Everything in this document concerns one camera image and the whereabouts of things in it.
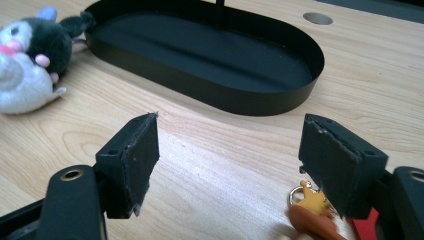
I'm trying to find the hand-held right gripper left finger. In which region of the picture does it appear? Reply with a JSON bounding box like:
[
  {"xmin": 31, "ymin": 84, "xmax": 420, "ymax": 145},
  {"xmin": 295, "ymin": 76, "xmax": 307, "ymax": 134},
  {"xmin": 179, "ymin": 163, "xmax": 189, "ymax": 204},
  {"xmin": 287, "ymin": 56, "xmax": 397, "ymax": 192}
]
[{"xmin": 94, "ymin": 112, "xmax": 161, "ymax": 220}]

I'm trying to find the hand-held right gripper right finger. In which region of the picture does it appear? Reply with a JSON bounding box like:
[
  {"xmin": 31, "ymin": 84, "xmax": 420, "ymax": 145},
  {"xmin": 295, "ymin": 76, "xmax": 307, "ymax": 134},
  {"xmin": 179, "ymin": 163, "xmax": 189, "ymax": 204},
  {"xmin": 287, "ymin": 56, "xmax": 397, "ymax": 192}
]
[{"xmin": 297, "ymin": 113, "xmax": 390, "ymax": 220}]

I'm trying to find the grey and white plush toy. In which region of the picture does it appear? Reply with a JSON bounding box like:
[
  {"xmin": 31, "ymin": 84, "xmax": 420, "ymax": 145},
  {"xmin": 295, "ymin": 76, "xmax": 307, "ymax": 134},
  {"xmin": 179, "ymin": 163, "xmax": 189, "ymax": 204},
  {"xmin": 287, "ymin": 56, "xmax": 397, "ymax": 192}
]
[{"xmin": 0, "ymin": 5, "xmax": 97, "ymax": 116}]

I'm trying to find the black oval metal tray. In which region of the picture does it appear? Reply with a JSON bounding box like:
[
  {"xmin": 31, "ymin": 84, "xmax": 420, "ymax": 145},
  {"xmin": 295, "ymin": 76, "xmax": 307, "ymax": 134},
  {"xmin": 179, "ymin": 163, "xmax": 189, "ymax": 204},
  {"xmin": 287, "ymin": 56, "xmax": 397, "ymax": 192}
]
[{"xmin": 83, "ymin": 0, "xmax": 326, "ymax": 117}]

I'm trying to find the round grey table grommet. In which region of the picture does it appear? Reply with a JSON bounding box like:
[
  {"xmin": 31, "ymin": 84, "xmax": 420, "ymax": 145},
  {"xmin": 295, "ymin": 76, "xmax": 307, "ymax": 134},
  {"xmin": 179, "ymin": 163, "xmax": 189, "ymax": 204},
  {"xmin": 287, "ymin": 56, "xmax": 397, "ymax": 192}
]
[{"xmin": 302, "ymin": 12, "xmax": 334, "ymax": 26}]

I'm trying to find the black upright rod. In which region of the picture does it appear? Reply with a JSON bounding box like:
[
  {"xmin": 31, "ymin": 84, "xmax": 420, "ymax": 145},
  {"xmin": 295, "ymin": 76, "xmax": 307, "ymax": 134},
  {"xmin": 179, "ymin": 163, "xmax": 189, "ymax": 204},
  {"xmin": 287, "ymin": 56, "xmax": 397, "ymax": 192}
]
[{"xmin": 214, "ymin": 0, "xmax": 226, "ymax": 30}]

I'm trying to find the orange toy keychain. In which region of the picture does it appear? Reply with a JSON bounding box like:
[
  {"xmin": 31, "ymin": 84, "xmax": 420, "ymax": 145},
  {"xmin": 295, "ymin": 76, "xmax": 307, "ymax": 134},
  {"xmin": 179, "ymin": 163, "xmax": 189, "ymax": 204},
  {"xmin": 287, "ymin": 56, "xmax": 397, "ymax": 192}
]
[{"xmin": 279, "ymin": 179, "xmax": 381, "ymax": 240}]

